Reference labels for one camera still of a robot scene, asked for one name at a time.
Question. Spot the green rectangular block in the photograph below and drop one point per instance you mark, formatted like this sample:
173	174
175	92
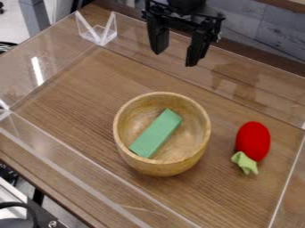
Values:
156	134

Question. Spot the black table clamp mount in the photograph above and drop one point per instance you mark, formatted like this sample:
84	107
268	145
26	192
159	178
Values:
34	220

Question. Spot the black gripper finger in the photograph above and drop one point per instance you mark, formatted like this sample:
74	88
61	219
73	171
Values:
159	33
200	44

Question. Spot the brown wooden bowl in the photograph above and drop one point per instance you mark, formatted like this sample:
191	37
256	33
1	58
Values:
184	148

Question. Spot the clear acrylic corner bracket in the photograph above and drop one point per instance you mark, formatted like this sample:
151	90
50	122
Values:
98	34

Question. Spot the red plush strawberry toy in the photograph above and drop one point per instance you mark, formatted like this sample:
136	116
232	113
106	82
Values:
252	146

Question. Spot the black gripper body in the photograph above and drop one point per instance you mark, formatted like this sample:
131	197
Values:
187	15

